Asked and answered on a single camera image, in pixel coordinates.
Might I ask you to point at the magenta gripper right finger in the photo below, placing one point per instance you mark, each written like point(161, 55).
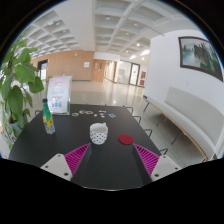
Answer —
point(156, 166)

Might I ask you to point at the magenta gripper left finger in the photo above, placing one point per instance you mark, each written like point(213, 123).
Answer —
point(65, 165)

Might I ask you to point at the green plastic water bottle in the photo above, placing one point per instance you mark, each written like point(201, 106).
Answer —
point(47, 118)

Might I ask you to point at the black chair right middle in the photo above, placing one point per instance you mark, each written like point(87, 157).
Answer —
point(148, 131)

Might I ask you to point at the black chair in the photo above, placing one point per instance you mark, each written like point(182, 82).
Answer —
point(138, 118)
point(148, 131)

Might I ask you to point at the red round coaster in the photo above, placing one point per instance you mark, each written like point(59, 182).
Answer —
point(125, 139)

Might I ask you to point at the white polka dot mug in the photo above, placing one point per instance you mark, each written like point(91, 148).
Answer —
point(98, 133)

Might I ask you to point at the round colourful badge left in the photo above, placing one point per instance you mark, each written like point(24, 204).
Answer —
point(75, 114)

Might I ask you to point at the round colourful badge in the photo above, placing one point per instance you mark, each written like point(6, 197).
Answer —
point(75, 114)
point(82, 112)

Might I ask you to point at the black chair right far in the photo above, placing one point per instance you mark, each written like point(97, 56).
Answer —
point(138, 118)

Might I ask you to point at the round colourful badge middle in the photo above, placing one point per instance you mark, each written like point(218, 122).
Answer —
point(82, 112)

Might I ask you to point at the round yellow badge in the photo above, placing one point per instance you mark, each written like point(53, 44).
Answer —
point(89, 112)

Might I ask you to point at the long white bench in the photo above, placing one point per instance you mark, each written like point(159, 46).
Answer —
point(202, 123)

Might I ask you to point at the blue small card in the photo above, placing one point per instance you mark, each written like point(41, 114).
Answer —
point(112, 115)

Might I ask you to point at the pink white sign stand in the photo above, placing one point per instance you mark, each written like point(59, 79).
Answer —
point(58, 94)

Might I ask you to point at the green leafy potted plant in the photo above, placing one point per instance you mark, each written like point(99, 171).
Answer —
point(17, 83)

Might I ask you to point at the framed landscape painting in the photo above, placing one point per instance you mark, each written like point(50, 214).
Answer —
point(198, 54)

